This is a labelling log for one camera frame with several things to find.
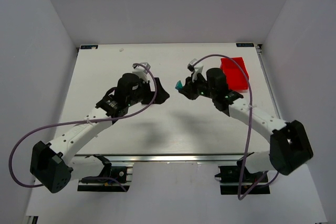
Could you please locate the teal wooden triangle block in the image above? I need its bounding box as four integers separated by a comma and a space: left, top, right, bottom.
175, 80, 183, 90

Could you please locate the red plastic bin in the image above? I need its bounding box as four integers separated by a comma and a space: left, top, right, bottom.
220, 57, 249, 91

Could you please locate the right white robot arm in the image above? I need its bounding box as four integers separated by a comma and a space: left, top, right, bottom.
175, 68, 313, 175

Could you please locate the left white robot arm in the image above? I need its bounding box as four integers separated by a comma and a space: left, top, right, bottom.
30, 73, 170, 193

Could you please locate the blue label sticker right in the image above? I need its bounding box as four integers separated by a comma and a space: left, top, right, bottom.
236, 42, 255, 47

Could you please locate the blue label sticker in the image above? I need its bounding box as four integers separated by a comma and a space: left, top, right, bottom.
80, 45, 98, 50
236, 42, 255, 47

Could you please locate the blue label sticker left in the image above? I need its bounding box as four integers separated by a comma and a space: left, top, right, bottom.
80, 45, 98, 50

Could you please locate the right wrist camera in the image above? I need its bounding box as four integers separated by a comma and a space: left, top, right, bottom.
187, 59, 204, 82

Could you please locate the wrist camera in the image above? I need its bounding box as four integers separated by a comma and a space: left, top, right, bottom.
187, 59, 204, 82
132, 62, 151, 82

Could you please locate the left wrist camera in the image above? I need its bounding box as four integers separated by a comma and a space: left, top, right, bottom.
132, 62, 151, 82

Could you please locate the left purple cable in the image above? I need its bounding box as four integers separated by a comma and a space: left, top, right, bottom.
9, 63, 158, 192

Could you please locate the purple cable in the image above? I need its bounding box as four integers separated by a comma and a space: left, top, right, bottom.
9, 63, 158, 192
193, 55, 280, 201

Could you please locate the aluminium table frame rail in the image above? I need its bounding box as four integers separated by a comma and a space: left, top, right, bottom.
76, 153, 297, 163

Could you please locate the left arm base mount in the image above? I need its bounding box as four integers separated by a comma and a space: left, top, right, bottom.
77, 163, 133, 193

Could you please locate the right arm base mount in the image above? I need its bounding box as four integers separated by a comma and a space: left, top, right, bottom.
214, 166, 270, 195

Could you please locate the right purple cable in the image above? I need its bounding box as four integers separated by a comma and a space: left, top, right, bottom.
193, 55, 280, 201

